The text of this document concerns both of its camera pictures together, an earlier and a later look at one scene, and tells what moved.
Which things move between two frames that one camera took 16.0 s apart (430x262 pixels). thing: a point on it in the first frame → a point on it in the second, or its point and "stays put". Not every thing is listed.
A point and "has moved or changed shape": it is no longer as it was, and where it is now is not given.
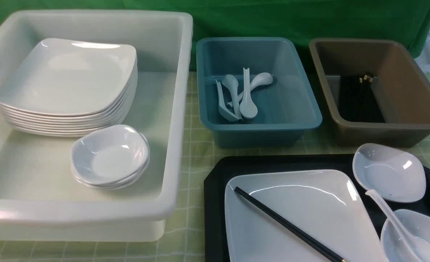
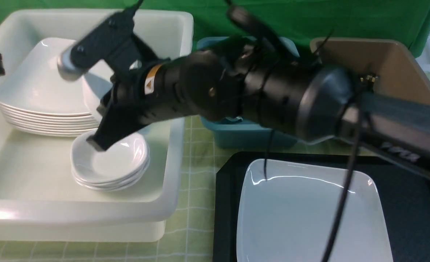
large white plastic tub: x=28 y=192 stays put
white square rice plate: x=327 y=205 has moved or changed shape
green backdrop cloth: x=305 y=20 stays put
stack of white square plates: x=62 y=87 stays put
